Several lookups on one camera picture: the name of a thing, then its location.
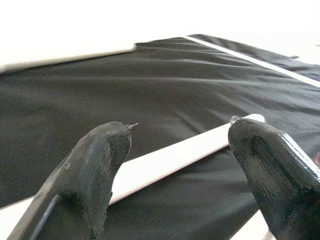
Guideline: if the white plastic table leg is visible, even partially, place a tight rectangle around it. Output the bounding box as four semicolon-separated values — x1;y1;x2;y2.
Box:
107;113;266;207

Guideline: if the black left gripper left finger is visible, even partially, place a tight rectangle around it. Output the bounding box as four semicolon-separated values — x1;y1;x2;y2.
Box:
7;121;133;240

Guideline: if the white fabric strip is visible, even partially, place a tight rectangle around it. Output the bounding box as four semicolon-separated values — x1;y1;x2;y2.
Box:
183;34;320;88

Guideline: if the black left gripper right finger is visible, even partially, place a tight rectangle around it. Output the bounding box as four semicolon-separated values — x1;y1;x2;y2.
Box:
227;117;320;240

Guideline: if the black table cloth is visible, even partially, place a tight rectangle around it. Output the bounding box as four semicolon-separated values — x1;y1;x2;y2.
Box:
0;33;320;240

